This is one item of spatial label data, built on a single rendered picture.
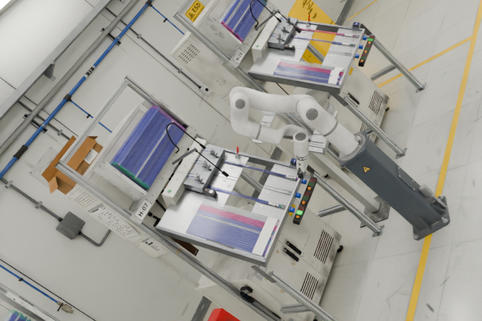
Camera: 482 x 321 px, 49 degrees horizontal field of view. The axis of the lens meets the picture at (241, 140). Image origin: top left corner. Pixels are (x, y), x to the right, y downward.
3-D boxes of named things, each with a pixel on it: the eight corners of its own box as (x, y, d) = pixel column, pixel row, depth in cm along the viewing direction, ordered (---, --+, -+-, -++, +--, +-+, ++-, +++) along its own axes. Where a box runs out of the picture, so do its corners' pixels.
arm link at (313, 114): (335, 117, 304) (305, 90, 298) (343, 127, 287) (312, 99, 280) (320, 132, 307) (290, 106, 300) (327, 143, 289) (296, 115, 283)
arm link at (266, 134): (256, 121, 308) (304, 136, 313) (253, 142, 298) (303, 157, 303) (261, 112, 302) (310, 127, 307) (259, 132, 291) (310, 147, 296)
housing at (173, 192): (211, 153, 361) (206, 140, 351) (178, 211, 333) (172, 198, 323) (200, 150, 364) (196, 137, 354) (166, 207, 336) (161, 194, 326)
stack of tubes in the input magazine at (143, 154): (186, 129, 348) (154, 103, 341) (148, 189, 319) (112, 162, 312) (178, 135, 358) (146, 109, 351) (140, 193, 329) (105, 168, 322)
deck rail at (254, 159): (305, 173, 338) (305, 167, 333) (305, 175, 337) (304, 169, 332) (206, 149, 363) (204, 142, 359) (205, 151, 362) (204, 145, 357)
